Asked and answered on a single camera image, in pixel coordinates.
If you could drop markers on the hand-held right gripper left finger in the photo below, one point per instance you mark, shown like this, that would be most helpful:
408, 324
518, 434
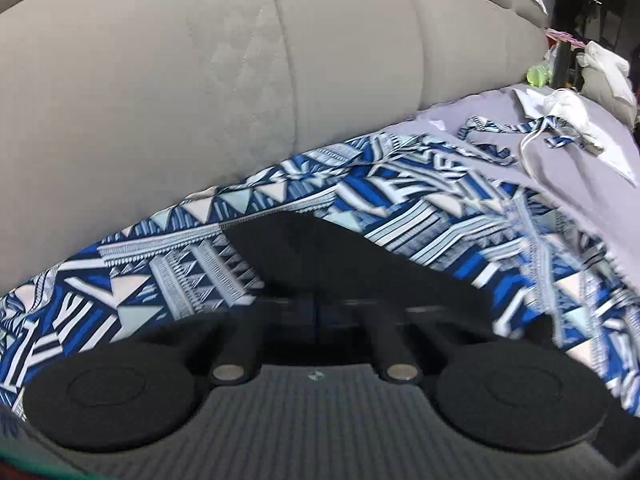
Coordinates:
282, 260

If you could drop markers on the grey bed sheet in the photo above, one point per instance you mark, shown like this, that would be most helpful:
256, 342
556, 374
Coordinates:
590, 200

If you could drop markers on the white crumpled cloth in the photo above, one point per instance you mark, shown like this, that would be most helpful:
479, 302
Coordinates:
567, 105

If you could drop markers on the blue white patterned pants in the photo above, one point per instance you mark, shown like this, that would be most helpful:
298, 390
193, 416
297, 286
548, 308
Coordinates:
430, 185

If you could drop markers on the blue patterned fabric belt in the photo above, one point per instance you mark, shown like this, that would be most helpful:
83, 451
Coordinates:
487, 152

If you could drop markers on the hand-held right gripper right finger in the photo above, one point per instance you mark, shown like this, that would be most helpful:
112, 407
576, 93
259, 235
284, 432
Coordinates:
400, 280

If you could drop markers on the beige upholstered headboard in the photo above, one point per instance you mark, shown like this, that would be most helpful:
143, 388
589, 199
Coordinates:
225, 85

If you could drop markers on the black metal post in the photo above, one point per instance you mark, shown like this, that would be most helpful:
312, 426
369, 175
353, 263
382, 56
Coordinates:
564, 10

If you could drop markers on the grey pillow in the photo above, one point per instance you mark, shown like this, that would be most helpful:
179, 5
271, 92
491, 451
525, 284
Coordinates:
607, 92

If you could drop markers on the green plastic object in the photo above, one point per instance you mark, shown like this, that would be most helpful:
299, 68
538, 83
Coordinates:
539, 75

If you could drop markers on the white cloth on pillow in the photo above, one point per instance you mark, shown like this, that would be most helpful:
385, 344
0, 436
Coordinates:
602, 57

